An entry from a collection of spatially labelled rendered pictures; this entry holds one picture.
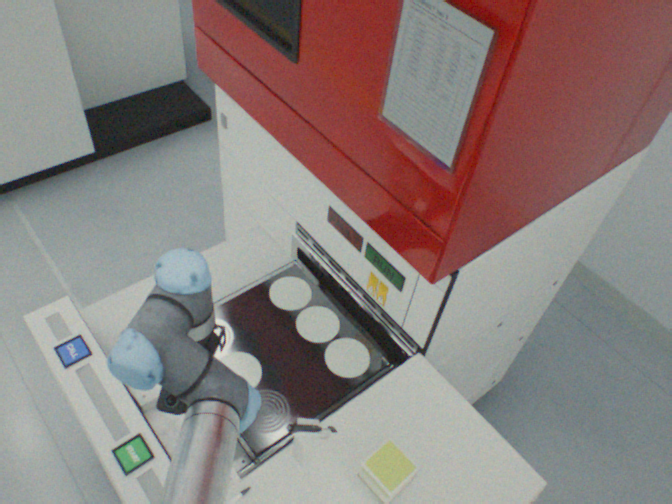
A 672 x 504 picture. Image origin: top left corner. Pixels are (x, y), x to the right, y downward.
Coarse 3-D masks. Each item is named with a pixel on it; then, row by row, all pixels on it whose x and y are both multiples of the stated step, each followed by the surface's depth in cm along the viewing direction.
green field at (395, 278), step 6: (366, 252) 123; (372, 252) 121; (372, 258) 122; (378, 258) 120; (378, 264) 121; (384, 264) 119; (384, 270) 120; (390, 270) 118; (390, 276) 119; (396, 276) 118; (396, 282) 118
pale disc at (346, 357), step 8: (336, 344) 130; (344, 344) 130; (352, 344) 130; (360, 344) 130; (328, 352) 128; (336, 352) 128; (344, 352) 129; (352, 352) 129; (360, 352) 129; (328, 360) 127; (336, 360) 127; (344, 360) 127; (352, 360) 128; (360, 360) 128; (368, 360) 128; (336, 368) 126; (344, 368) 126; (352, 368) 126; (360, 368) 126; (344, 376) 125; (352, 376) 125
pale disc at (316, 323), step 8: (304, 312) 135; (312, 312) 135; (320, 312) 135; (328, 312) 135; (296, 320) 133; (304, 320) 133; (312, 320) 133; (320, 320) 134; (328, 320) 134; (336, 320) 134; (304, 328) 132; (312, 328) 132; (320, 328) 132; (328, 328) 132; (336, 328) 133; (304, 336) 130; (312, 336) 131; (320, 336) 131; (328, 336) 131
